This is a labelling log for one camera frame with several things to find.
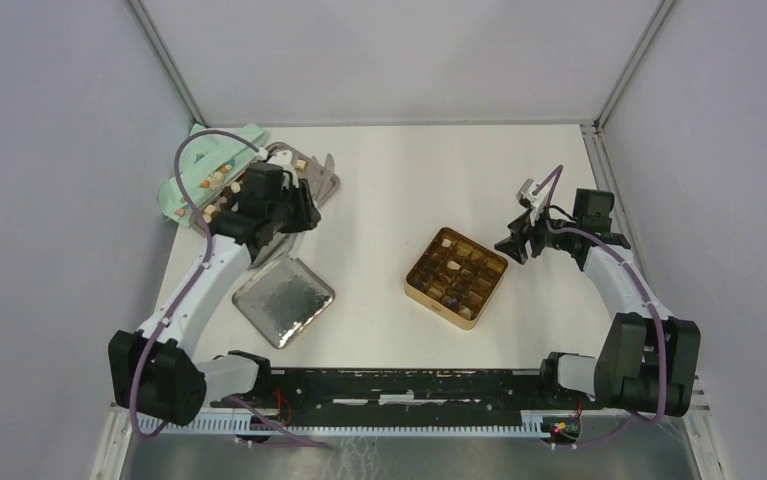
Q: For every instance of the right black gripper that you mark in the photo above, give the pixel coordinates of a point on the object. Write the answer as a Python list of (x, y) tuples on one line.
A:
[(514, 246)]

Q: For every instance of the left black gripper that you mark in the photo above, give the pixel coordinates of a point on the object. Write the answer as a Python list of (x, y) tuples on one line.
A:
[(308, 215)]

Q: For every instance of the gold chocolate box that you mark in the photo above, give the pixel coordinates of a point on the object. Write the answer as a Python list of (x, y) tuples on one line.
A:
[(460, 297)]

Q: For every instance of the steel serving tongs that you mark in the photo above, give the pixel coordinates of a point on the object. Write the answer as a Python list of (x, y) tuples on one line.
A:
[(321, 178)]

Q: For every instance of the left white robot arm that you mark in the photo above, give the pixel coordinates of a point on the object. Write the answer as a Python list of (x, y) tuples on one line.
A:
[(153, 371)]

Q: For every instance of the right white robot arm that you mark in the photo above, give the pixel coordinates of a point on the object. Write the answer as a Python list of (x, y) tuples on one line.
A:
[(647, 364)]

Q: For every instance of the silver box lid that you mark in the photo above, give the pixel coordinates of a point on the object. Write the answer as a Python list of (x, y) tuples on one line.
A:
[(282, 299)]

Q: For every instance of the green patterned cloth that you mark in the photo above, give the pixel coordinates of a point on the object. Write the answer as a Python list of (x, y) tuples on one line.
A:
[(207, 165)]

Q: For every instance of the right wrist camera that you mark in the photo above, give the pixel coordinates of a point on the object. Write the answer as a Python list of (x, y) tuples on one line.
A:
[(533, 197)]

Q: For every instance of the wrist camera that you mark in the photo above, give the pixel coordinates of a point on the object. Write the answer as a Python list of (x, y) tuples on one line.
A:
[(533, 197), (285, 160)]

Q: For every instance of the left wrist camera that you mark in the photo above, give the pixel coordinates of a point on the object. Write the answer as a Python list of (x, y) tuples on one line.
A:
[(285, 160)]

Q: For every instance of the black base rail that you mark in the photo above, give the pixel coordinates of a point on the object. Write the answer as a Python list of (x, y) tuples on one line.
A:
[(434, 398)]

